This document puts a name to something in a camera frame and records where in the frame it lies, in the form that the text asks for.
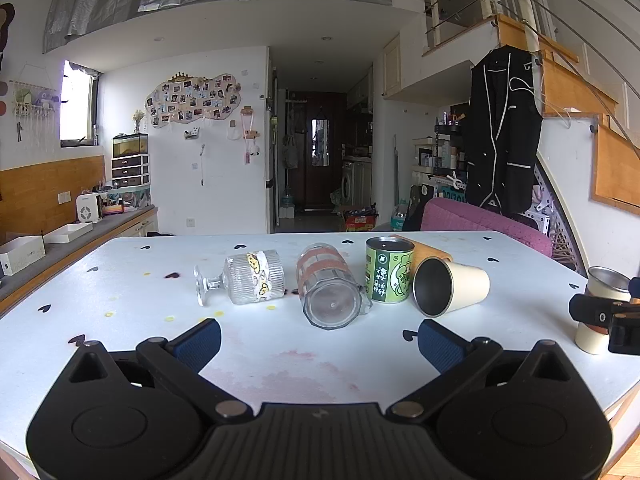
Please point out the cream steel cup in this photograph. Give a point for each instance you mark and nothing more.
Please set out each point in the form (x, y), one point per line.
(452, 287)

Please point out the glass fish tank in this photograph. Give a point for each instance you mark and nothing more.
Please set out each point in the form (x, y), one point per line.
(130, 145)

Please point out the pink hanging wall ornament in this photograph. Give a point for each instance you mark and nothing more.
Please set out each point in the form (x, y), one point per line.
(248, 132)

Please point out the black jacket with white trim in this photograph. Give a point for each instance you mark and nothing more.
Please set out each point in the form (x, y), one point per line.
(500, 130)

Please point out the cloud-shaped photo board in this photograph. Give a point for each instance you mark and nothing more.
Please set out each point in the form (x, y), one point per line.
(192, 100)

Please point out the white cardboard box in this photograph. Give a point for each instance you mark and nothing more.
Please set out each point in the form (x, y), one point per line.
(20, 255)

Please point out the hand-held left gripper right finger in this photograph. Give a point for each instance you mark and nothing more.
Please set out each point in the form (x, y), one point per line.
(440, 344)

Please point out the red cardboard box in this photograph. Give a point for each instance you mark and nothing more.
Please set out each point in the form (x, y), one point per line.
(360, 221)

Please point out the cream cup with brown band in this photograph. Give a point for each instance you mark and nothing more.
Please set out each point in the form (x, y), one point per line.
(602, 280)

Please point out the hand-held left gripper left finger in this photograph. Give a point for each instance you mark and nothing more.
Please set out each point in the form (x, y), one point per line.
(199, 344)

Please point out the ribbed glass goblet with sticker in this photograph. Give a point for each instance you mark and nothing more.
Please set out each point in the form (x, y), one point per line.
(250, 277)

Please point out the white drawer unit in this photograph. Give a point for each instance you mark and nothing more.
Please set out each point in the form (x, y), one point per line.
(130, 171)

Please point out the small white appliance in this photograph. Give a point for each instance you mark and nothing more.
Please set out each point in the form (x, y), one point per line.
(88, 207)

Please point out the macrame wall hanging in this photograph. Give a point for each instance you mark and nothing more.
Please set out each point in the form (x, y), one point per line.
(32, 105)

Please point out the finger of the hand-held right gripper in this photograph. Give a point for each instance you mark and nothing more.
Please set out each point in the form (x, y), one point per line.
(595, 308)
(635, 290)

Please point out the water bottle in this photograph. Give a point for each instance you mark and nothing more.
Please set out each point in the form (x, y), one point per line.
(287, 205)

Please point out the wooden board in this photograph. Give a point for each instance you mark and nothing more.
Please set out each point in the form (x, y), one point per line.
(430, 249)

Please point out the purple chair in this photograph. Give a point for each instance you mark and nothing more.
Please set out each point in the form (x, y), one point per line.
(475, 222)

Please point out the black storage rack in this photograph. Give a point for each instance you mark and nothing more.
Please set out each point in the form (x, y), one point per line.
(447, 150)

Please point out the glass mug with brown bands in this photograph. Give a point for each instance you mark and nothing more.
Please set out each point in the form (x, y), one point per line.
(327, 285)

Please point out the dark wooden door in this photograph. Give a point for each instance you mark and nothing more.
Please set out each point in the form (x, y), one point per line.
(325, 150)

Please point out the grey kitchen counter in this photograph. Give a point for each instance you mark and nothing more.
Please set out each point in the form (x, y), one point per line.
(75, 240)

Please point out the washing machine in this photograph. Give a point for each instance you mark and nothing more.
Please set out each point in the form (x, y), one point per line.
(352, 182)

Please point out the green printed can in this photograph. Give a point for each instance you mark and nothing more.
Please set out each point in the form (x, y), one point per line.
(389, 272)

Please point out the white flat tray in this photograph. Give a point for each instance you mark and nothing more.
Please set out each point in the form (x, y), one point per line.
(67, 232)

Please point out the metal stair railing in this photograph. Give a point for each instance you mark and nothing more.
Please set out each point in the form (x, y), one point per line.
(530, 15)

